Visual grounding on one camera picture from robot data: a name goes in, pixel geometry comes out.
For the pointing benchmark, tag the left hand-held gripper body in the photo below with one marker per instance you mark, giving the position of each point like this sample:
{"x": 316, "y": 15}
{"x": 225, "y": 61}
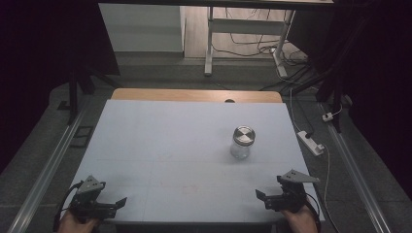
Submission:
{"x": 89, "y": 187}

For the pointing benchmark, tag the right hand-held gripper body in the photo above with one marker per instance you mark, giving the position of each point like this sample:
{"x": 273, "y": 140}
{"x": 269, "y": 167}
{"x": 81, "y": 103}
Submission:
{"x": 293, "y": 194}

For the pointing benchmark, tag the person's right hand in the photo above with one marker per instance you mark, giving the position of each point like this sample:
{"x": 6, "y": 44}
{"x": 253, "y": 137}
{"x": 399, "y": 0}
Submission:
{"x": 302, "y": 222}

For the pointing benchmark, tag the person's left hand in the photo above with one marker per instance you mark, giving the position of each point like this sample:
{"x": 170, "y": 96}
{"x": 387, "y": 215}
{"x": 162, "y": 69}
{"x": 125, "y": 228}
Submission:
{"x": 74, "y": 225}

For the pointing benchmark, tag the white power strip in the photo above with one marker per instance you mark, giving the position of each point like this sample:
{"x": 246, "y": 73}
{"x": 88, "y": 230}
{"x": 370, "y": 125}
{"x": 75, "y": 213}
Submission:
{"x": 309, "y": 141}

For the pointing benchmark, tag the white table cover sheet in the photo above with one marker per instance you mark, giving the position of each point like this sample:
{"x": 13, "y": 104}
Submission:
{"x": 168, "y": 155}

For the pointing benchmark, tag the small white adapter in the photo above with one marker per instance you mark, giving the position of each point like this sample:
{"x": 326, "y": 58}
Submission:
{"x": 327, "y": 116}

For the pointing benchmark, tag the black metal stand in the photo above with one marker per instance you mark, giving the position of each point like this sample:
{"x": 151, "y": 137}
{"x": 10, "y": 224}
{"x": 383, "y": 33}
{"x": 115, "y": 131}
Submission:
{"x": 74, "y": 93}
{"x": 336, "y": 97}

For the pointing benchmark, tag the wooden table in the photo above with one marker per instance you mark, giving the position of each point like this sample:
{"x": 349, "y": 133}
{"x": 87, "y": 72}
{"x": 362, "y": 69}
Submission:
{"x": 181, "y": 94}

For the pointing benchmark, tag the black curtain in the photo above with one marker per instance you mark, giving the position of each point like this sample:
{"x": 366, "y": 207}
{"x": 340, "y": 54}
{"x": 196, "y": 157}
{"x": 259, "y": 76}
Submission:
{"x": 379, "y": 81}
{"x": 35, "y": 64}

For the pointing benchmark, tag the white cabinet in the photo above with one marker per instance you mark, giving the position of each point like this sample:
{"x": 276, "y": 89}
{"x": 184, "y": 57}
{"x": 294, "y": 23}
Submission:
{"x": 142, "y": 29}

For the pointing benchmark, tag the white-framed desk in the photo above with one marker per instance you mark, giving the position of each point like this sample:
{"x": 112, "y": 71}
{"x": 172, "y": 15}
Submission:
{"x": 246, "y": 26}

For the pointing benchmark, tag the metal floor rail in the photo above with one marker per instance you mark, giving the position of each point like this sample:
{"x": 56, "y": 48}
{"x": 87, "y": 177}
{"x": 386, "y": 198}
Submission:
{"x": 48, "y": 168}
{"x": 356, "y": 174}

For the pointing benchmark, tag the black rectangular floor frame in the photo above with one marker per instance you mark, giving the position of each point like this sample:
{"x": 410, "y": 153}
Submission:
{"x": 77, "y": 137}

